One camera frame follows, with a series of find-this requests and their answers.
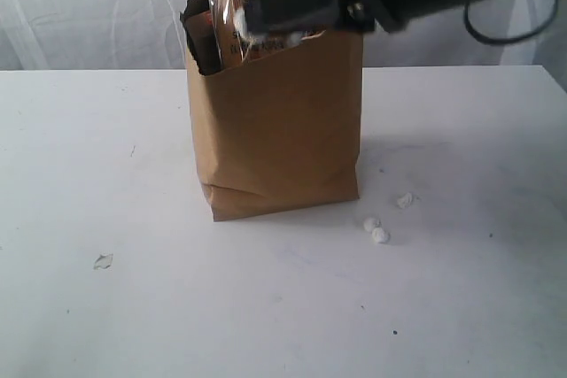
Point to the brown pouch with orange label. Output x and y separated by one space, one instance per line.
201 41

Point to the brown paper shopping bag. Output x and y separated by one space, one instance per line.
281 132

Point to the white curtain backdrop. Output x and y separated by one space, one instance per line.
147 34

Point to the small clear plastic scrap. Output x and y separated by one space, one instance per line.
103 262

